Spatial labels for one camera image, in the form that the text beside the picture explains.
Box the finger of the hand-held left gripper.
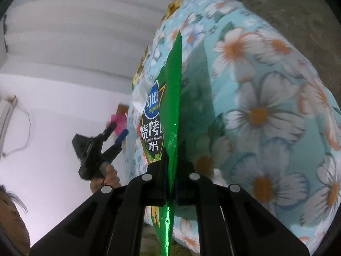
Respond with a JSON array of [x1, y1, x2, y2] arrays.
[[99, 122, 118, 146], [103, 129, 129, 164]]

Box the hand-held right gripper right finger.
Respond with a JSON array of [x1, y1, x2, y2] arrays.
[[176, 159, 310, 256]]

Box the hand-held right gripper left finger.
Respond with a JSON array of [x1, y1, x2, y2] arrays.
[[29, 149, 169, 256]]

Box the green red chip bag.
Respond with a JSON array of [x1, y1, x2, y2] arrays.
[[132, 31, 183, 256]]

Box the person's left hand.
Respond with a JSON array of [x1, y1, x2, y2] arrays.
[[90, 163, 121, 194]]

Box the white air conditioner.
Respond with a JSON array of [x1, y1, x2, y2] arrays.
[[0, 95, 19, 155]]

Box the person's head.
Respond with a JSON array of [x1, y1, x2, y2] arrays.
[[0, 185, 31, 256]]

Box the grey curtain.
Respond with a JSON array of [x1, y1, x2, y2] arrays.
[[5, 0, 232, 80]]

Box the blue floral blanket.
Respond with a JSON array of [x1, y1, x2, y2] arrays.
[[124, 0, 341, 255]]

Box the gold wrapper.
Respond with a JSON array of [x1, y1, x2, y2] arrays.
[[166, 1, 183, 18]]

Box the thin wall cable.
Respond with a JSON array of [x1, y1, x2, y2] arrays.
[[1, 104, 37, 158]]

